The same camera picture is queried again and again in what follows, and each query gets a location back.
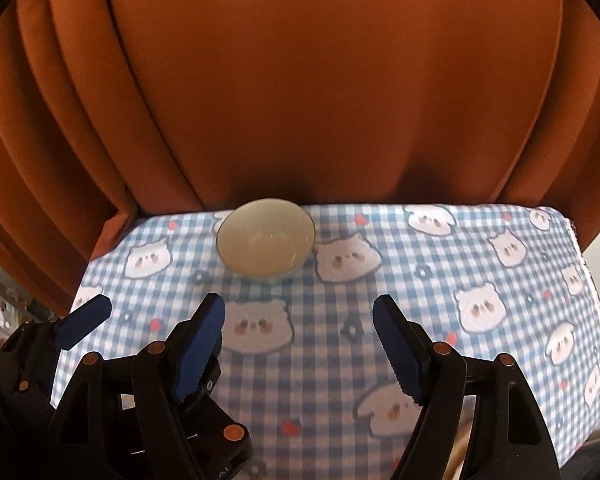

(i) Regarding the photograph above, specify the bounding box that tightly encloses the orange curtain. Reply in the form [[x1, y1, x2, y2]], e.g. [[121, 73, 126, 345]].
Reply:
[[0, 0, 600, 316]]

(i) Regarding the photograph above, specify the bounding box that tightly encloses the white bowl blue pattern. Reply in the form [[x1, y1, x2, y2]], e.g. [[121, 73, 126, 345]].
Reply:
[[216, 198, 317, 282]]

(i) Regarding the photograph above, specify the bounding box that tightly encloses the cluttered storage shelf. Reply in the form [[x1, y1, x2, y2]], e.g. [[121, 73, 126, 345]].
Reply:
[[0, 247, 61, 361]]

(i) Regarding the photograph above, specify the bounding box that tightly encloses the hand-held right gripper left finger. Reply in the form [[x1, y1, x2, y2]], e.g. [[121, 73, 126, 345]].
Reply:
[[45, 294, 226, 480]]

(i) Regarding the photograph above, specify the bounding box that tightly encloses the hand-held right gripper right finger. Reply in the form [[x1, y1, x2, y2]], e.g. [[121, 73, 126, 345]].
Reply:
[[372, 295, 561, 480]]

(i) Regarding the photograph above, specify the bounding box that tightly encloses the blue checked bear tablecloth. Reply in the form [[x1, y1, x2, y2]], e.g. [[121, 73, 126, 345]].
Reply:
[[50, 203, 600, 480]]

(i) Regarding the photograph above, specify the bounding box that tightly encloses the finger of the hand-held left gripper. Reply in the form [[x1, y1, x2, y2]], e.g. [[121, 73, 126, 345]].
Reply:
[[180, 337, 253, 480], [2, 294, 113, 401]]

